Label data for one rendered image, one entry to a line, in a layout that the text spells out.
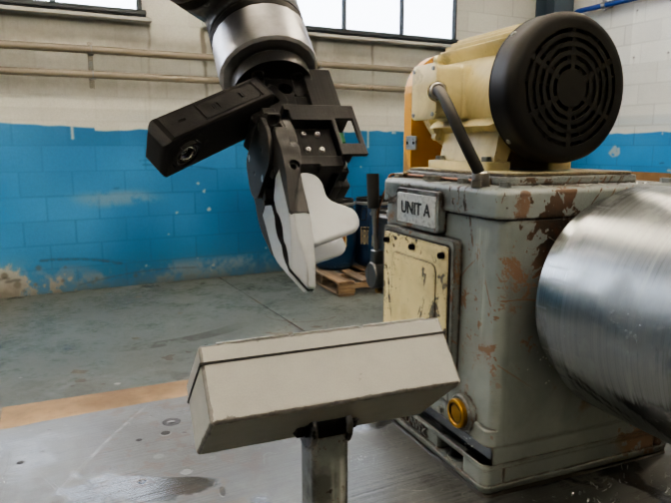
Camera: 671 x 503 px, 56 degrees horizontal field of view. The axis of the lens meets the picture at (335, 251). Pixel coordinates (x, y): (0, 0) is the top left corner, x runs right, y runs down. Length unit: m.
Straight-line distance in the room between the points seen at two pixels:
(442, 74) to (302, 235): 0.47
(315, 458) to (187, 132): 0.25
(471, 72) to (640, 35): 6.36
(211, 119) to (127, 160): 5.14
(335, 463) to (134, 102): 5.31
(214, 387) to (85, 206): 5.25
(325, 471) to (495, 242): 0.37
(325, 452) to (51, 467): 0.54
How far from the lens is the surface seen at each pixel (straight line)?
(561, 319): 0.66
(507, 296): 0.73
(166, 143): 0.49
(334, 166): 0.51
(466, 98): 0.89
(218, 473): 0.85
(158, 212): 5.71
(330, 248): 0.51
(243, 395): 0.39
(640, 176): 6.81
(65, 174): 5.59
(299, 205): 0.46
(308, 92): 0.56
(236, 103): 0.52
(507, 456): 0.80
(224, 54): 0.58
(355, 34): 6.41
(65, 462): 0.93
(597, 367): 0.65
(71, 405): 2.88
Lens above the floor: 1.21
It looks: 10 degrees down
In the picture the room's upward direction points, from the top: straight up
